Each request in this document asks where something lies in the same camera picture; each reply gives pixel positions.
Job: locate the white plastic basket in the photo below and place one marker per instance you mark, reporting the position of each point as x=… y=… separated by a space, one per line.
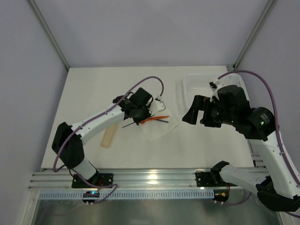
x=198 y=84

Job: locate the dark blue chopstick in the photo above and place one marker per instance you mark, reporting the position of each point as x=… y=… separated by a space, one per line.
x=132 y=124

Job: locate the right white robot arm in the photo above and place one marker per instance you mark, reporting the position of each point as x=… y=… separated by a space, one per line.
x=278 y=191

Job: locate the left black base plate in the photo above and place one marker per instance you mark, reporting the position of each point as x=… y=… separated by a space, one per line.
x=103 y=180

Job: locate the white paper napkin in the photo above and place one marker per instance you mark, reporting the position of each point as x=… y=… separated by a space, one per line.
x=155 y=129

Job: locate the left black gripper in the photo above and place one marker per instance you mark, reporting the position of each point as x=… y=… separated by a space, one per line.
x=139 y=117

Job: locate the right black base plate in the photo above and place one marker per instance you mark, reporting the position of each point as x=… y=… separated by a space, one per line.
x=210 y=179

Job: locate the beige utensil case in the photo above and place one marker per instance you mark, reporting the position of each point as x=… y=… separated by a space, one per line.
x=109 y=136

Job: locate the right aluminium frame post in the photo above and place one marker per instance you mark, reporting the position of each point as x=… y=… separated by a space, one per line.
x=262 y=18

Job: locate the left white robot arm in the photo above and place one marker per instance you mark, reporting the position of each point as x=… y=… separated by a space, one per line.
x=69 y=140

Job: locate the orange plastic fork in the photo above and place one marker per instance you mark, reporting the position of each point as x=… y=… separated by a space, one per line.
x=156 y=118

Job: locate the aluminium mounting rail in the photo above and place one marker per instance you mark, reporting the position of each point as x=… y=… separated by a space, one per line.
x=124 y=178

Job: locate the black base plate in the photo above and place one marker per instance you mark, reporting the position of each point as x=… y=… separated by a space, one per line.
x=210 y=179
x=103 y=180

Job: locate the white slotted cable duct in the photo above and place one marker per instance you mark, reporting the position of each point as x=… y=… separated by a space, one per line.
x=121 y=194

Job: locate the right side aluminium rail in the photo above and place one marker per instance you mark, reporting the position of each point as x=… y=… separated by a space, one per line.
x=256 y=158

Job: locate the aluminium frame post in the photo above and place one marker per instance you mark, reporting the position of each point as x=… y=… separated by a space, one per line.
x=262 y=18
x=38 y=14

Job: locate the left aluminium frame post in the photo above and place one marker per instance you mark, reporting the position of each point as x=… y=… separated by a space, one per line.
x=38 y=14

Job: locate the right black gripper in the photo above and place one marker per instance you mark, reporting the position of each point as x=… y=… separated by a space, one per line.
x=204 y=112

